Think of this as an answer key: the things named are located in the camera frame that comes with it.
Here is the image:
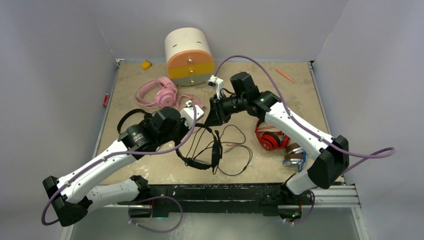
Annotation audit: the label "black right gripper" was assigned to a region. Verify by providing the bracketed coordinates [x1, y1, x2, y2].
[204, 93, 247, 129]

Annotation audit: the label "red audio cable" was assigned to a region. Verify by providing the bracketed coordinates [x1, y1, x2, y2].
[257, 124, 287, 137]

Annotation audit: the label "red black headphones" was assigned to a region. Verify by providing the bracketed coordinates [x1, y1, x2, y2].
[254, 119, 291, 151]

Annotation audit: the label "brown leather silver headphones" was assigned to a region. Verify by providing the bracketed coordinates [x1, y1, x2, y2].
[285, 143, 306, 156]

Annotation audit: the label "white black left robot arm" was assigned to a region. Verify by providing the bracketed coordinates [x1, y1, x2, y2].
[41, 102, 204, 227]

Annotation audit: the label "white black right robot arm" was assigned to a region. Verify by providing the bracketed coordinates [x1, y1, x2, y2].
[204, 72, 349, 204]

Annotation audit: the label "pink headphones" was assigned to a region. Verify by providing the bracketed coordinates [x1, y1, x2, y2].
[135, 76, 206, 109]

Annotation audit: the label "cream orange yellow drawer box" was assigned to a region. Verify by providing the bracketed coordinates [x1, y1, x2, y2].
[164, 27, 215, 86]

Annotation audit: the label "small yellow block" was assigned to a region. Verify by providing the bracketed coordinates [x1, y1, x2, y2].
[140, 60, 153, 70]

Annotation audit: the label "orange pencil stick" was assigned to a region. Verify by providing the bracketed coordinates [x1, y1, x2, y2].
[275, 68, 295, 83]

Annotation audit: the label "small red clip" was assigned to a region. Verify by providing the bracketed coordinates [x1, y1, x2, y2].
[102, 93, 110, 108]

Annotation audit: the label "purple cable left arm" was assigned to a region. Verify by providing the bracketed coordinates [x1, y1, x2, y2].
[40, 101, 198, 227]

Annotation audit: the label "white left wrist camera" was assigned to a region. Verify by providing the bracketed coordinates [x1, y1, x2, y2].
[179, 100, 205, 129]

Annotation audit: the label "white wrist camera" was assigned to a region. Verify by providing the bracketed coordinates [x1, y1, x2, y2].
[206, 75, 224, 100]
[179, 100, 205, 129]

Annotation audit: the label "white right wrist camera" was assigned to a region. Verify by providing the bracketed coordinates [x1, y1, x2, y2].
[206, 75, 224, 100]

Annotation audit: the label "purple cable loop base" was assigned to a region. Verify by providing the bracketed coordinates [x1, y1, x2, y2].
[128, 195, 184, 234]

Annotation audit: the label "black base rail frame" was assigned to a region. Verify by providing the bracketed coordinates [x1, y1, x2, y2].
[119, 179, 360, 222]

